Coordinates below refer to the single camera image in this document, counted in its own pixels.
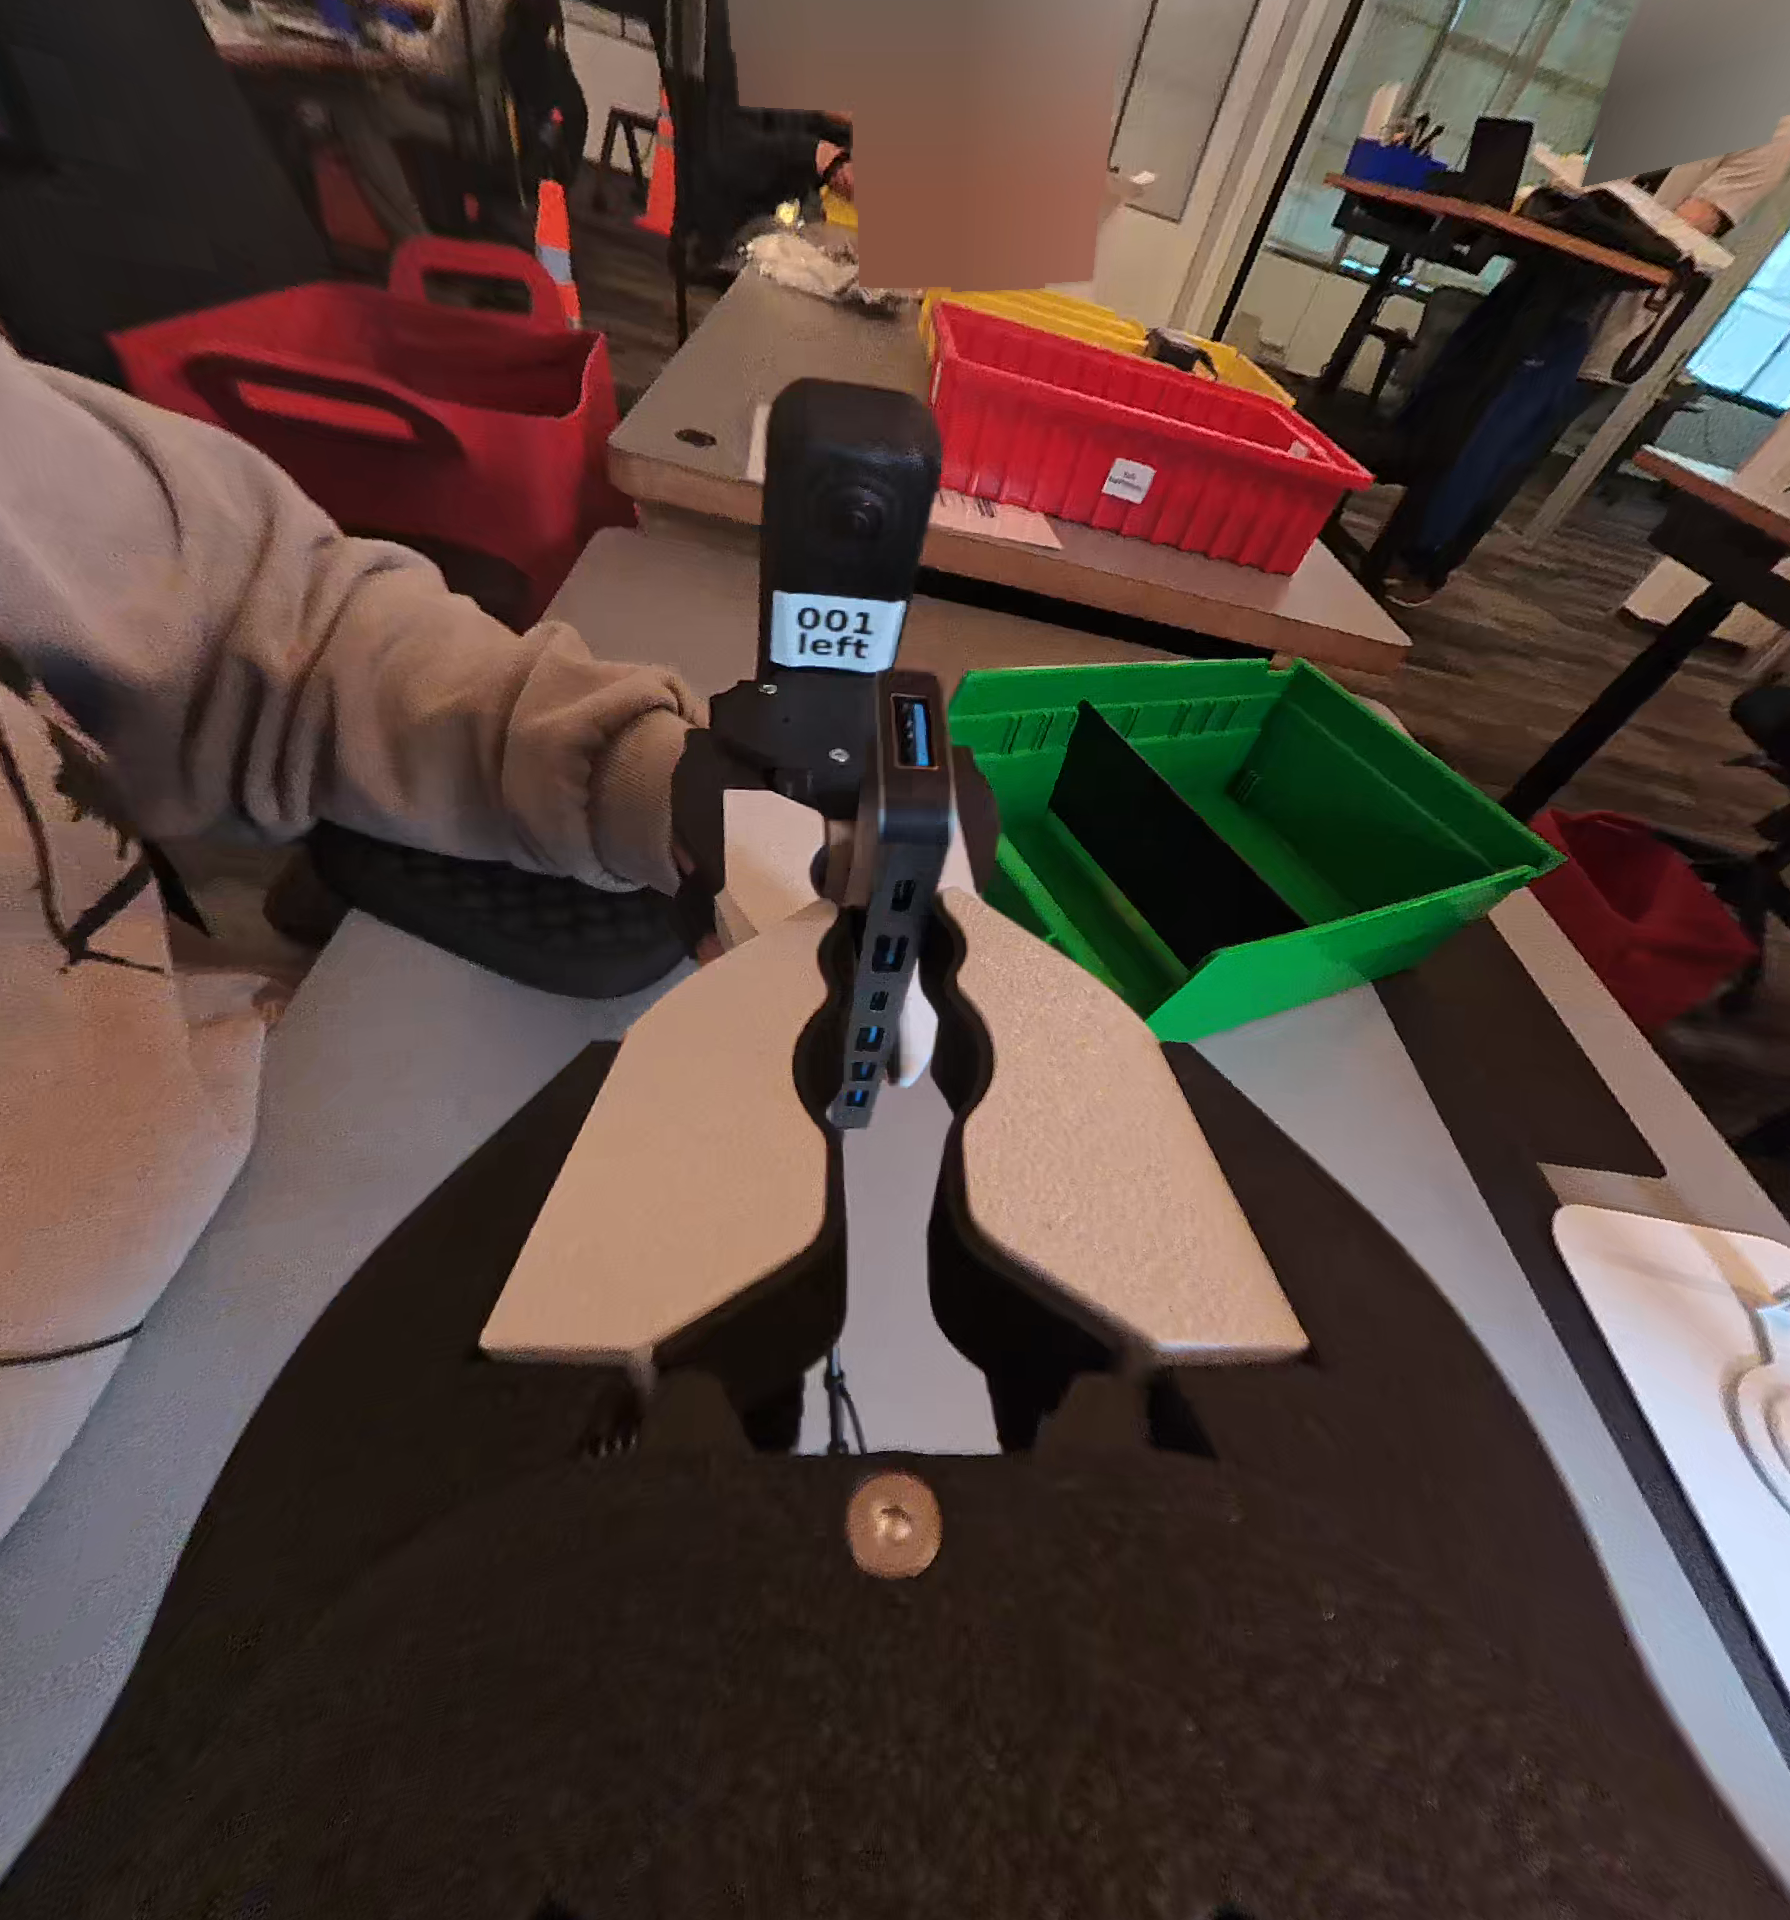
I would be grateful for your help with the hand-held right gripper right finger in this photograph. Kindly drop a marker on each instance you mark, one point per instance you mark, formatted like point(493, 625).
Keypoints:
point(1121, 1200)

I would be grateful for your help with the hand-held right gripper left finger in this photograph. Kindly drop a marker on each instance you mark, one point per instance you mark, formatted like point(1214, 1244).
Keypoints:
point(670, 1200)

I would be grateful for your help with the grey usb adapter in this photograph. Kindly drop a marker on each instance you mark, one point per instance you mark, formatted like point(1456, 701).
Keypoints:
point(902, 841)

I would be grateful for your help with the green plastic bin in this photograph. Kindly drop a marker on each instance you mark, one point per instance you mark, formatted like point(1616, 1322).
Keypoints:
point(1360, 883)

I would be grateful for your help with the grey side table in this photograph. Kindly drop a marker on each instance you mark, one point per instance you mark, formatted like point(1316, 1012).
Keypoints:
point(776, 405)

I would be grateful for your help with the yellow plastic bin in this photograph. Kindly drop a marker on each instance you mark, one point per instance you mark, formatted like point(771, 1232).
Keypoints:
point(1044, 311)

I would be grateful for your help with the red ribbed crate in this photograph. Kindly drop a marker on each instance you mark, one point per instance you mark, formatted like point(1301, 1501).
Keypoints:
point(1135, 436)

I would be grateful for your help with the black bin divider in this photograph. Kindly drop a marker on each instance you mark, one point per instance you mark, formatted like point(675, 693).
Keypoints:
point(1165, 841)

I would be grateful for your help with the orange traffic cone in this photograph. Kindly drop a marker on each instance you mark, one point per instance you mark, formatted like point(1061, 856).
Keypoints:
point(659, 173)
point(554, 249)

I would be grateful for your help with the red tote bag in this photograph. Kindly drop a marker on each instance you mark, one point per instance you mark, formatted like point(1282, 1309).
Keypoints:
point(385, 405)

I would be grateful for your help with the red plastic bin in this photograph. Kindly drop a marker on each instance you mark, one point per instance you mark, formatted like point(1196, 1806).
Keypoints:
point(1644, 915)

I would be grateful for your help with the person's grey hoodie torso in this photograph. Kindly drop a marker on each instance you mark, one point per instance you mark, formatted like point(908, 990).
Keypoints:
point(70, 1081)

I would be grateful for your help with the white board stand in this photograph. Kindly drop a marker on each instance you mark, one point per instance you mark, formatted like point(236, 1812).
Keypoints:
point(1706, 1425)

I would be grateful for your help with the small blue bin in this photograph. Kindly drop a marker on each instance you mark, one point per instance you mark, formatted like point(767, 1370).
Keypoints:
point(1390, 164)

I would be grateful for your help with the wooden standing desk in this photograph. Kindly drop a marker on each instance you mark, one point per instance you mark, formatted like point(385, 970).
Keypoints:
point(1495, 224)

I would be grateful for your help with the wooden desk black legs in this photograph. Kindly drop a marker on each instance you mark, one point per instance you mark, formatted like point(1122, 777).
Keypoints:
point(1735, 517)

